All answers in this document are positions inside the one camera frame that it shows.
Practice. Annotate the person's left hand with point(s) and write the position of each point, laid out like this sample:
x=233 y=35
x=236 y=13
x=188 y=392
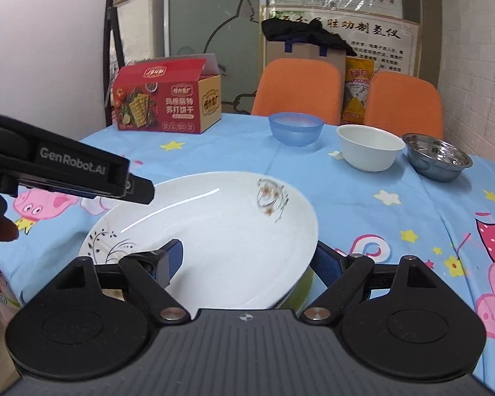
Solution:
x=2 y=231

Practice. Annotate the small white scrap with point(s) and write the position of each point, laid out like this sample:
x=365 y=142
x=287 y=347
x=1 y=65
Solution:
x=336 y=155

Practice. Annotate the white floral plate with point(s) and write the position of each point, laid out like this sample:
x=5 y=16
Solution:
x=231 y=235

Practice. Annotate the red cracker box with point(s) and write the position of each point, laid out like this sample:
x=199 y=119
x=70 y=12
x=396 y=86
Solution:
x=165 y=103

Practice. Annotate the frosted glass door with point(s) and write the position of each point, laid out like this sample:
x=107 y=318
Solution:
x=214 y=16

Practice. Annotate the beige framed wall poster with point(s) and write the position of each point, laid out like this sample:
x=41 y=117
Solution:
x=392 y=45

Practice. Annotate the orange chair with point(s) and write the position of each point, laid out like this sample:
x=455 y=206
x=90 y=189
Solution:
x=297 y=90
x=404 y=103

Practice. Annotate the brown paper bag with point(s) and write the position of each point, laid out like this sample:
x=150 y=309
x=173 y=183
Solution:
x=309 y=51

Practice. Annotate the yellow snack bag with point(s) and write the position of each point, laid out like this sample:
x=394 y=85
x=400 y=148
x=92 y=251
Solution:
x=357 y=90

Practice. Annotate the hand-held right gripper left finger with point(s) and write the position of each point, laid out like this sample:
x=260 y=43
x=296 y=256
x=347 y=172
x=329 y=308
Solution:
x=174 y=258

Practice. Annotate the blue cartoon printed tablecloth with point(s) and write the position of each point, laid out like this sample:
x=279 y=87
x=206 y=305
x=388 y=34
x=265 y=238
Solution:
x=363 y=218

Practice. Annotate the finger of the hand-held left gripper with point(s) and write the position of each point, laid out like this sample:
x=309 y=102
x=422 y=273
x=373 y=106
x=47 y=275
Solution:
x=142 y=189

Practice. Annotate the blue plastic bowl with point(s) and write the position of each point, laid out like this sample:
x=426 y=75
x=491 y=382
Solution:
x=295 y=130

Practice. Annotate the black metal stand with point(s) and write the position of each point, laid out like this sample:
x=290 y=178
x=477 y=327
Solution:
x=114 y=29

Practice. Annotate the black cloth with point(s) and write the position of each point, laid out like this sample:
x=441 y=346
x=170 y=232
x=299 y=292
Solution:
x=305 y=31

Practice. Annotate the stainless steel bowl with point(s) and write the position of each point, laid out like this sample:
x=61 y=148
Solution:
x=437 y=161

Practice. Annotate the green plate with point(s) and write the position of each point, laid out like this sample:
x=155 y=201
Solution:
x=303 y=293

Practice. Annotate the white bowl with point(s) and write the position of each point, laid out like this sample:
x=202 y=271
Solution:
x=369 y=152

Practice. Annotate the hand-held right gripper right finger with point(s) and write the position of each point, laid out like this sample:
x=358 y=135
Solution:
x=326 y=265

